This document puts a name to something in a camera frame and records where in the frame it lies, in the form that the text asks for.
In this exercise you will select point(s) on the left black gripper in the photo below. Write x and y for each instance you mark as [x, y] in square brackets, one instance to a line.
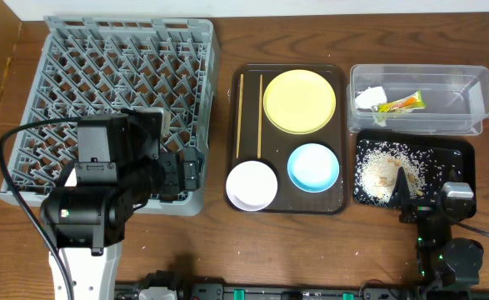
[190, 169]

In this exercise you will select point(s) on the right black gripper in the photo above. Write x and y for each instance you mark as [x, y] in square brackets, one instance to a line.
[416, 209]

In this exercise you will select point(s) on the pink white bowl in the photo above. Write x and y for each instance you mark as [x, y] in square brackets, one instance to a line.
[251, 186]

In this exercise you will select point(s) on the light blue bowl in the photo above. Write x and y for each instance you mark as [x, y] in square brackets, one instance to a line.
[313, 168]

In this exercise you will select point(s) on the green orange snack wrapper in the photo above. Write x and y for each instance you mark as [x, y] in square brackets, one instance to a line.
[404, 105]

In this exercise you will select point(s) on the white napkin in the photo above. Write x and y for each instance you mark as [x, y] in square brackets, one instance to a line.
[372, 96]

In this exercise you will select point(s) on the wooden chopstick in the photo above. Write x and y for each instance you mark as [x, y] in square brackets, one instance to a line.
[259, 118]
[239, 114]

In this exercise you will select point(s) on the white cup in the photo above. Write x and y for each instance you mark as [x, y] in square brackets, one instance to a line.
[71, 178]

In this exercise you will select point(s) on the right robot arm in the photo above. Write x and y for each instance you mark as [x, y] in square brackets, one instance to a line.
[449, 265]

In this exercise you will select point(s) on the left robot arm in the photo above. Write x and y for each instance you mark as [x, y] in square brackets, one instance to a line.
[119, 167]

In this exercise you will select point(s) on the pile of rice waste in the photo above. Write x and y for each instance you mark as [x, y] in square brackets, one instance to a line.
[377, 165]

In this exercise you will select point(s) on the black food waste tray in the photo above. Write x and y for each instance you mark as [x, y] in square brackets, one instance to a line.
[452, 160]

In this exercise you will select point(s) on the grey dishwasher rack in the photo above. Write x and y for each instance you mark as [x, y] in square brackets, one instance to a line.
[95, 65]

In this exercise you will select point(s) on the dark brown serving tray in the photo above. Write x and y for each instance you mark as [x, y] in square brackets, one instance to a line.
[277, 145]

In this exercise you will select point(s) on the clear plastic bin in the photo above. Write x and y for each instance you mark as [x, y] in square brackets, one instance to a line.
[456, 98]

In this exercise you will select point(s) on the yellow plate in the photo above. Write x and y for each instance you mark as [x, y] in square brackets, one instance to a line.
[299, 101]

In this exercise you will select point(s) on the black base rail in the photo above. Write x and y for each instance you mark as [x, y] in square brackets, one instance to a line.
[170, 285]

